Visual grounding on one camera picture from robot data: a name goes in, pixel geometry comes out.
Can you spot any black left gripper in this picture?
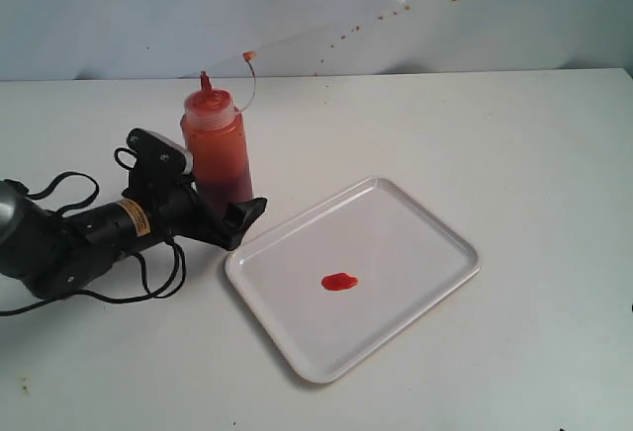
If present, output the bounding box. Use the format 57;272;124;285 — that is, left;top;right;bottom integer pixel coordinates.
123;145;267;251

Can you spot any red sauce squeeze bottle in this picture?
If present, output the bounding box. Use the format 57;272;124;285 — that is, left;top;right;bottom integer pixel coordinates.
180;71;254;211

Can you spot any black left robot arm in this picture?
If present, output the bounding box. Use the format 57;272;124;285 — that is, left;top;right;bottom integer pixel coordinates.
1;128;267;304

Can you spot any red sauce blob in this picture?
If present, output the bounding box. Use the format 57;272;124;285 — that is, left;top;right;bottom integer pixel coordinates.
320;272;358;292

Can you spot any white rectangular plastic tray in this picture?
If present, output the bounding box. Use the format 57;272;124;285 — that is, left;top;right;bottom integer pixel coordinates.
225;177;481;385

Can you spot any white backdrop sheet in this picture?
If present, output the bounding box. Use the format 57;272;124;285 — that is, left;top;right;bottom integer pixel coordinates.
1;0;632;81

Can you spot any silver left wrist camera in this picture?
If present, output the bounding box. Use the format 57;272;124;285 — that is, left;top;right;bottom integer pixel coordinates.
127;128;194;178

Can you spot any black left camera cable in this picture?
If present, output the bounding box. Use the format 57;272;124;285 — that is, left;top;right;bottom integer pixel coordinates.
0;146;188;317

